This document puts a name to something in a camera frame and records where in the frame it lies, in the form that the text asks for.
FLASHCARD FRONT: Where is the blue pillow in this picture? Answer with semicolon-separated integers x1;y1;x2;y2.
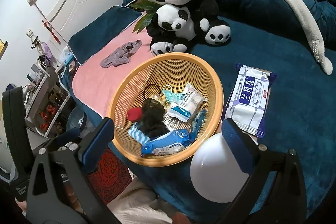
68;6;142;65

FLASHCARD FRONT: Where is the black hair scrunchie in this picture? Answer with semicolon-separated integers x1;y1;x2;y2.
136;98;169;139

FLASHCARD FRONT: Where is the pearl hair tie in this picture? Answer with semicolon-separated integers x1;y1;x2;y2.
142;84;162;102

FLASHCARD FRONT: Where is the red makeup sponge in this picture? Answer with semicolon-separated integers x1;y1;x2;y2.
126;107;142;122

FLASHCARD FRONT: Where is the blue white knitted cloth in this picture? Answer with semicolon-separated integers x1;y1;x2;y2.
127;123;150;145

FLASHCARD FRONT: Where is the teal face mask bundle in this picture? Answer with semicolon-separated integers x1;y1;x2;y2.
162;85;183;103

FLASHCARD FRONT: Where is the red patterned rug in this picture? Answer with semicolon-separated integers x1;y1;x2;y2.
88;148;132;205

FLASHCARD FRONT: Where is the orange mesh basket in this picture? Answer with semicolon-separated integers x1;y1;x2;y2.
108;53;224;167

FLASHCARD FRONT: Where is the beige trouser leg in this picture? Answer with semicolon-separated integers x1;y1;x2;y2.
107;177;191;223

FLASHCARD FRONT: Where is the grey crumpled cloth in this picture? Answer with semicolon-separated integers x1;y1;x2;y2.
100;40;142;68

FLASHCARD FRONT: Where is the operator left hand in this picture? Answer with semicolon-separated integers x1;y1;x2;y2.
15;198;27;212

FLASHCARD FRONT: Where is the blue wet wipes pack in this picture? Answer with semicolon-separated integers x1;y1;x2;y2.
141;129;198;157

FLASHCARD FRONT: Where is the panda plush toy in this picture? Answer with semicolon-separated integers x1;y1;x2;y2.
146;0;231;56

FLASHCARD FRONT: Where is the blue plush bed blanket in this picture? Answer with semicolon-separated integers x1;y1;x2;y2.
71;21;335;214

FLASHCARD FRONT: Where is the pink towel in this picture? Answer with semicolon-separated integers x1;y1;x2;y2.
72;19;153;118

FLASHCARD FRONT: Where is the white foam cylinder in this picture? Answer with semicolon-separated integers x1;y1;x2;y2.
190;133;249;203

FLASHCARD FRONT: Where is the white blue tissue pack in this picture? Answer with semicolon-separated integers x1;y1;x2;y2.
222;64;277;139

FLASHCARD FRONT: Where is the white gauze dressing pack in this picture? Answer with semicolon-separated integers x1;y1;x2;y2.
167;83;207;123

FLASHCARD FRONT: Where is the white shelf rack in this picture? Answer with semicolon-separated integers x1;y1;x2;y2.
25;63;71;138

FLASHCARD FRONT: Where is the cream long sock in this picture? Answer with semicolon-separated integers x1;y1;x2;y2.
284;0;333;75

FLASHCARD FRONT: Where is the cotton swab packet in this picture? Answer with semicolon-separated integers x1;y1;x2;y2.
163;114;192;131

